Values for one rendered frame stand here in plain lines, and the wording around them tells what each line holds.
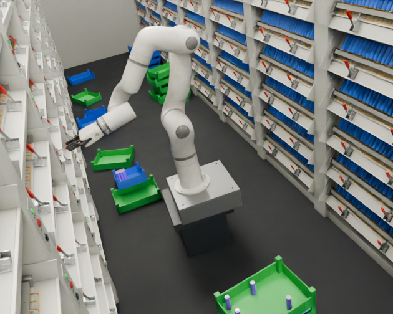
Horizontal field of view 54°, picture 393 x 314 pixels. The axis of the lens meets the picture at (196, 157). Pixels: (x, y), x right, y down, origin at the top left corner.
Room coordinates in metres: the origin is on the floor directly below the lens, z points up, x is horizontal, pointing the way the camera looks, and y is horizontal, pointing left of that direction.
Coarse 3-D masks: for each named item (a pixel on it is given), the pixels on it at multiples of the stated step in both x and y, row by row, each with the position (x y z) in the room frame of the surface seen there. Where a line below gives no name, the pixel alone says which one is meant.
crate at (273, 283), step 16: (272, 272) 1.01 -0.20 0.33; (288, 272) 0.97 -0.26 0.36; (240, 288) 0.95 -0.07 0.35; (256, 288) 0.95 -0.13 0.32; (272, 288) 0.94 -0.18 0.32; (288, 288) 0.92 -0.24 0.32; (304, 288) 0.89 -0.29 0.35; (224, 304) 0.91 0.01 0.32; (240, 304) 0.90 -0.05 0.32; (256, 304) 0.88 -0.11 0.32; (272, 304) 0.87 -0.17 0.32; (304, 304) 0.82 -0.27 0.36
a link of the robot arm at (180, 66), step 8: (176, 56) 1.68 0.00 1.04; (184, 56) 1.68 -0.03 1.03; (176, 64) 1.65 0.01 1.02; (184, 64) 1.65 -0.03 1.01; (176, 72) 1.62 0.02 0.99; (184, 72) 1.62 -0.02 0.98; (176, 80) 1.62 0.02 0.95; (184, 80) 1.62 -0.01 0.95; (168, 88) 1.65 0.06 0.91; (176, 88) 1.61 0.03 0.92; (184, 88) 1.61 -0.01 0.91; (168, 96) 1.65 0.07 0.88; (176, 96) 1.62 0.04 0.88; (184, 96) 1.62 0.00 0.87; (168, 104) 1.67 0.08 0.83; (176, 104) 1.67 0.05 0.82; (184, 104) 1.69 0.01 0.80; (184, 112) 1.69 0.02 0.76
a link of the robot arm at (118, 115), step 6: (126, 102) 1.60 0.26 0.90; (114, 108) 1.60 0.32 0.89; (120, 108) 1.58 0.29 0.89; (126, 108) 1.57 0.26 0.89; (108, 114) 1.57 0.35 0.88; (114, 114) 1.56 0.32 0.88; (120, 114) 1.56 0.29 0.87; (126, 114) 1.56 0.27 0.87; (132, 114) 1.57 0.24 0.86; (108, 120) 1.55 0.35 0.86; (114, 120) 1.55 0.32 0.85; (120, 120) 1.55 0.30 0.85; (126, 120) 1.56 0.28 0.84; (114, 126) 1.55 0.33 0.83
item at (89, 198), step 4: (88, 196) 1.95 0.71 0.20; (88, 200) 1.95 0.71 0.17; (88, 204) 1.92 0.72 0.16; (92, 204) 1.92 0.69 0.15; (92, 208) 1.88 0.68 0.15; (92, 212) 1.84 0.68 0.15; (92, 216) 1.78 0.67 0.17; (92, 220) 1.76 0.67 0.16; (96, 220) 1.77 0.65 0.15; (92, 224) 1.72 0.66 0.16; (96, 224) 1.73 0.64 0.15; (92, 228) 1.69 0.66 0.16; (96, 228) 1.69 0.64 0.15; (96, 232) 1.65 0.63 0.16; (96, 236) 1.62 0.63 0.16; (96, 240) 1.58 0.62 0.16; (100, 240) 1.58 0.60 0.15; (100, 244) 1.53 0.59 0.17; (100, 248) 1.51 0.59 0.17; (100, 252) 1.49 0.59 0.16; (104, 256) 1.46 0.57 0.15; (104, 260) 1.43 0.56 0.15
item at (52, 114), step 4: (56, 108) 1.96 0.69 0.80; (48, 112) 1.94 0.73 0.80; (52, 112) 1.95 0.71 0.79; (56, 112) 1.95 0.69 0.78; (48, 116) 1.94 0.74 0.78; (52, 116) 1.94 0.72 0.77; (56, 116) 1.95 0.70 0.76; (52, 120) 1.91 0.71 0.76; (56, 120) 1.91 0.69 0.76; (52, 124) 1.86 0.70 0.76; (56, 124) 1.86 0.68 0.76; (52, 132) 1.75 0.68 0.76; (56, 132) 1.76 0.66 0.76; (52, 136) 1.70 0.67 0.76; (56, 136) 1.71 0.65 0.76; (60, 136) 1.71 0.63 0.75; (52, 140) 1.66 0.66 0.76; (56, 140) 1.66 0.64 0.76; (60, 140) 1.66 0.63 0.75; (56, 144) 1.62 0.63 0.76; (60, 144) 1.62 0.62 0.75; (60, 148) 1.58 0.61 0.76; (60, 156) 1.50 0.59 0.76; (64, 164) 1.37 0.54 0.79; (64, 168) 1.37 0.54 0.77
